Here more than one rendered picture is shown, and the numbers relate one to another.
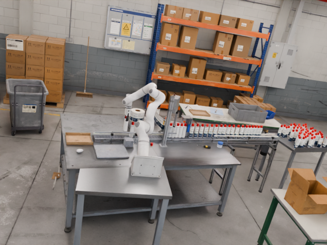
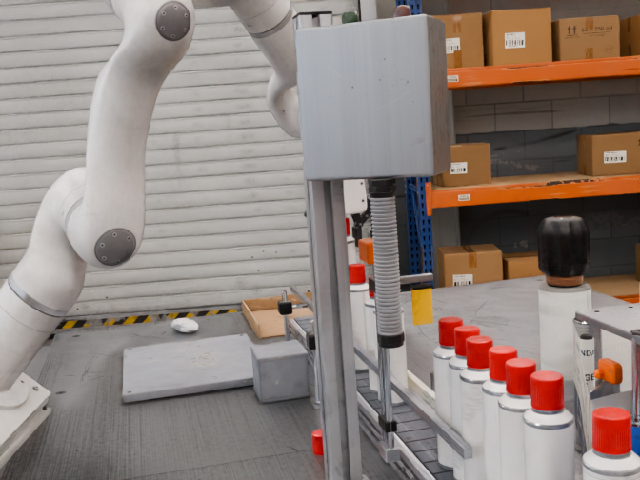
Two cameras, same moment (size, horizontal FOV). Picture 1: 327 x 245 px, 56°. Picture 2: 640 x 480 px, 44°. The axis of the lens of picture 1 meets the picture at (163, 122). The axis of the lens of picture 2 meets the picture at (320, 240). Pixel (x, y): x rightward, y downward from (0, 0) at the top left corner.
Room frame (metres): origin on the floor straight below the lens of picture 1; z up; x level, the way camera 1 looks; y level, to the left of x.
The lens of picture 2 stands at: (3.76, -1.12, 1.36)
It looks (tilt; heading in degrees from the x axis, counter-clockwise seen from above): 8 degrees down; 101
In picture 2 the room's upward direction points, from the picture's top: 4 degrees counter-clockwise
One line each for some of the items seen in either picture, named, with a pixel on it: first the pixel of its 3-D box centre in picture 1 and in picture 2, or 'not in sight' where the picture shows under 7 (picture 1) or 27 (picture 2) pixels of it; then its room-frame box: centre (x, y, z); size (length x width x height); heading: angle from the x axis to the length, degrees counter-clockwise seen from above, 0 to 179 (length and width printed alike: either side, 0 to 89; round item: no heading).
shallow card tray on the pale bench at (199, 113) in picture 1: (199, 113); not in sight; (5.22, -0.61, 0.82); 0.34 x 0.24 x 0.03; 108
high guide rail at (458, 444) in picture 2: (137, 132); (350, 341); (3.53, 0.30, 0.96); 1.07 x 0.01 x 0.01; 114
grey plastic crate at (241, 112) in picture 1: (246, 113); not in sight; (5.46, -1.50, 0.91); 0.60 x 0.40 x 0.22; 106
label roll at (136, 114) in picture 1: (136, 114); not in sight; (4.16, 0.40, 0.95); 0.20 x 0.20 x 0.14
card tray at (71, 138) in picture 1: (79, 138); (296, 312); (3.28, 0.96, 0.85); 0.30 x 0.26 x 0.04; 114
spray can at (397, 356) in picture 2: not in sight; (390, 343); (3.61, 0.19, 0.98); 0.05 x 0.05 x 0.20
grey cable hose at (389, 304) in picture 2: (175, 119); (386, 263); (3.65, -0.14, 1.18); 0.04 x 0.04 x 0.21
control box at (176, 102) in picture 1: (173, 104); (375, 101); (3.64, -0.09, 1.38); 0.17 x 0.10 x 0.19; 169
